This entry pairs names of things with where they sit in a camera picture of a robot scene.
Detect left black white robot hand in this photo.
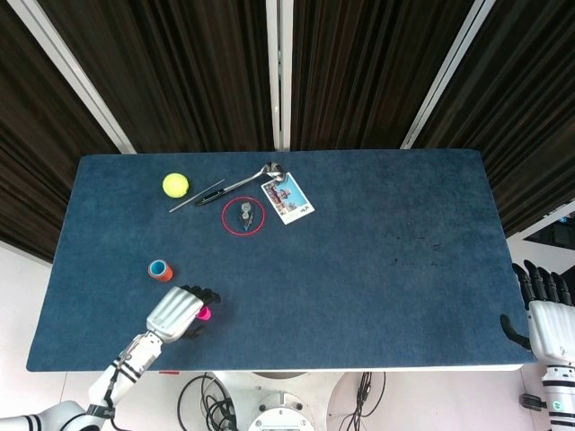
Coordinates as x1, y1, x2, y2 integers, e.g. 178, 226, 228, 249
146, 284, 223, 346

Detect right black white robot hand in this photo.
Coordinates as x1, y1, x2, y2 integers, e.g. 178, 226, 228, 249
500, 262, 575, 367

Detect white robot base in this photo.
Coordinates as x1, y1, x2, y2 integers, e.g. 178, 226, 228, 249
210, 371, 347, 431

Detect orange plastic cup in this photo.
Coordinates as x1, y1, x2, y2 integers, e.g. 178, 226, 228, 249
147, 259, 174, 283

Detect thin metal chopstick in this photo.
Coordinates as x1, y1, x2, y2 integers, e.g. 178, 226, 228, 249
169, 179, 226, 213

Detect yellow tennis ball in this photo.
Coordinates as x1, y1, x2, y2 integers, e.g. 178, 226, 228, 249
162, 172, 190, 198

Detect photo postcard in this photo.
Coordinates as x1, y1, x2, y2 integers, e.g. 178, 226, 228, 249
261, 172, 315, 225

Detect blue table cloth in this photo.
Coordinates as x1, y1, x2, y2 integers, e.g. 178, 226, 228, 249
25, 149, 540, 373

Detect dark brown curtain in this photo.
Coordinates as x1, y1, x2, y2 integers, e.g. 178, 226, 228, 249
38, 0, 275, 154
0, 0, 122, 266
289, 0, 473, 152
415, 0, 575, 237

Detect black cable bundle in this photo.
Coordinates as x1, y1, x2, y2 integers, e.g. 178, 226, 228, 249
336, 371, 387, 431
177, 372, 239, 431

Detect red ring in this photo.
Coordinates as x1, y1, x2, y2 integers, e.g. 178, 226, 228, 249
220, 196, 266, 236

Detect small metal keychain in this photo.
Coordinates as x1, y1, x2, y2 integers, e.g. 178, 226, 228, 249
237, 201, 255, 232

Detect metal ladle with black handle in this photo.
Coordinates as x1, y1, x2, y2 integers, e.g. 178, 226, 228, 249
195, 162, 287, 207

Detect white frame post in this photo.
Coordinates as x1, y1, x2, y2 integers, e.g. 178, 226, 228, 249
399, 0, 498, 150
265, 0, 293, 152
8, 0, 137, 154

